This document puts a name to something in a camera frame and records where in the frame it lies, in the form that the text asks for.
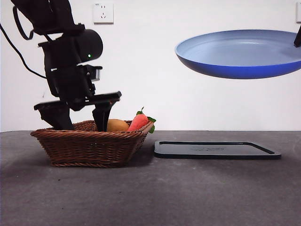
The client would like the white wall socket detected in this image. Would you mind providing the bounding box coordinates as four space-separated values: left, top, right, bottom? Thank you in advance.
93 2 114 24

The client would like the yellow-brown potato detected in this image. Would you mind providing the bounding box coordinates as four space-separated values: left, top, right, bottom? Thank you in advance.
107 119 130 132

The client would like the blue round plate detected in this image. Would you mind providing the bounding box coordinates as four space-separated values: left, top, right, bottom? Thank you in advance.
175 29 301 80

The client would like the black cable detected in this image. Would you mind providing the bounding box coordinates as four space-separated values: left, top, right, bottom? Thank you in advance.
12 6 35 40
0 22 48 80

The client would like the orange carrot with green leaves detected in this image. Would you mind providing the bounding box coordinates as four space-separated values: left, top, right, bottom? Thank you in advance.
127 107 157 134

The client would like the black rectangular tray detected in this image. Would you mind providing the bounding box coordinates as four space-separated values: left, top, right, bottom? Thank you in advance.
154 140 282 160

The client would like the brown wicker basket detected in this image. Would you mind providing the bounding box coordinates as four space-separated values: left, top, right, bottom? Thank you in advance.
30 120 155 168

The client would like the white wall plate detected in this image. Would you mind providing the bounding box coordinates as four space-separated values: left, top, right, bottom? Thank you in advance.
295 1 301 24

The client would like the pale grey camera box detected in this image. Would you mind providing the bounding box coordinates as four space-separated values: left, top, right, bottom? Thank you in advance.
90 65 103 82

